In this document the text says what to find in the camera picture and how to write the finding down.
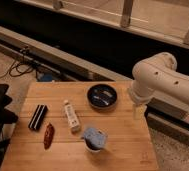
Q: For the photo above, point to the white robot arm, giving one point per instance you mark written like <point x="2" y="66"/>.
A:
<point x="158" y="74"/>

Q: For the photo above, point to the blue object on floor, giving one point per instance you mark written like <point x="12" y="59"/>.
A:
<point x="45" y="78"/>

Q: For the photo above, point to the black rectangular box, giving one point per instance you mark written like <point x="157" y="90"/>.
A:
<point x="37" y="118"/>

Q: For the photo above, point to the white tube bottle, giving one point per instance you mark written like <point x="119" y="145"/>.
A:
<point x="73" y="121"/>

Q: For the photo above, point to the dark ceramic bowl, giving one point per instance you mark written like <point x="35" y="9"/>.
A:
<point x="102" y="96"/>

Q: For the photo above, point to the metal floor rail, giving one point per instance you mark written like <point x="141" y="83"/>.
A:
<point x="124" y="60"/>

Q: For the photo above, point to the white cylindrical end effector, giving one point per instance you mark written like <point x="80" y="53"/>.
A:
<point x="138" y="111"/>

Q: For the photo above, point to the cup with blue cloth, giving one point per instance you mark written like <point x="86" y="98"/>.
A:
<point x="95" y="140"/>

